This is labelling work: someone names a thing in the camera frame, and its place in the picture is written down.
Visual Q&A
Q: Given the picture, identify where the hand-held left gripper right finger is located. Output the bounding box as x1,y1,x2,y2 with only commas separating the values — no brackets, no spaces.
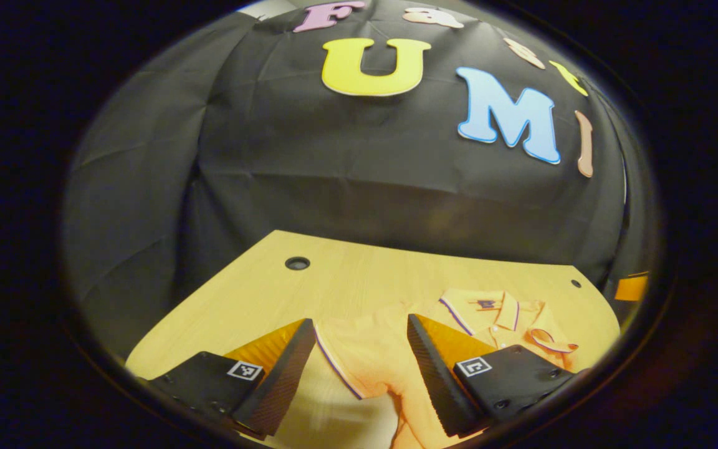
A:
406,313,578,438

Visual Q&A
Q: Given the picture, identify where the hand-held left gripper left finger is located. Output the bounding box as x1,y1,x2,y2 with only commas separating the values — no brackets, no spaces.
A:
146,318,317,438

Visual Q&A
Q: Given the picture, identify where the orange T-shirt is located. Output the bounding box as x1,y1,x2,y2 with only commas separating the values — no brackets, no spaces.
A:
272,288,581,449

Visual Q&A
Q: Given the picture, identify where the black backdrop cloth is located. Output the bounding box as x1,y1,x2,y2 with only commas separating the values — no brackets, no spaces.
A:
63,0,653,362

